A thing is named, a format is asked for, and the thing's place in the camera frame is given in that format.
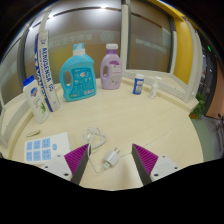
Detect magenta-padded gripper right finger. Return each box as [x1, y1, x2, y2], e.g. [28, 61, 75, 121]
[131, 143, 183, 186]

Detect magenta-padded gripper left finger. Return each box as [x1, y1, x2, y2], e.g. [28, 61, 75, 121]
[41, 143, 92, 185]

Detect white charger cable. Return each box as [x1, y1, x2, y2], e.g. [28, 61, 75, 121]
[82, 126, 133, 174]

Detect white charger block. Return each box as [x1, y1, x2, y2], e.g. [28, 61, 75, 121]
[102, 147, 122, 169]

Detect white power strip blue sockets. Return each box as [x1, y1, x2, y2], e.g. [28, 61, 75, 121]
[23, 131, 72, 164]

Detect small yellowish label strip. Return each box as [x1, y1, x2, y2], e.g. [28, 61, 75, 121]
[26, 130, 42, 138]

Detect small white spray bottle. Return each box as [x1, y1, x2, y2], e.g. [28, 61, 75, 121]
[149, 76, 163, 99]

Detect white bottle blue cap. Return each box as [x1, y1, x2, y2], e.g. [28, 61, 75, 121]
[22, 74, 50, 125]

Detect green leafy potted plant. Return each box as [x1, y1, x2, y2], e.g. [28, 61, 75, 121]
[189, 92, 206, 120]

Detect small blue and white bottle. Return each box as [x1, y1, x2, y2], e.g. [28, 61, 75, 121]
[132, 73, 146, 96]

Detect blue detergent jug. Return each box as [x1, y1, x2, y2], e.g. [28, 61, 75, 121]
[59, 42, 98, 102]

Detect dark thin-branched plant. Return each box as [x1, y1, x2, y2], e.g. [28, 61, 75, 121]
[216, 113, 224, 135]

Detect blue and white tall tube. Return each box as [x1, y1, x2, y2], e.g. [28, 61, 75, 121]
[34, 30, 62, 113]

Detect purple detergent bottle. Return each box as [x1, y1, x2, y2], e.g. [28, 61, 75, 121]
[99, 43, 123, 91]

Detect dark glass door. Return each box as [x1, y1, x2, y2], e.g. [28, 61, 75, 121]
[199, 33, 222, 112]

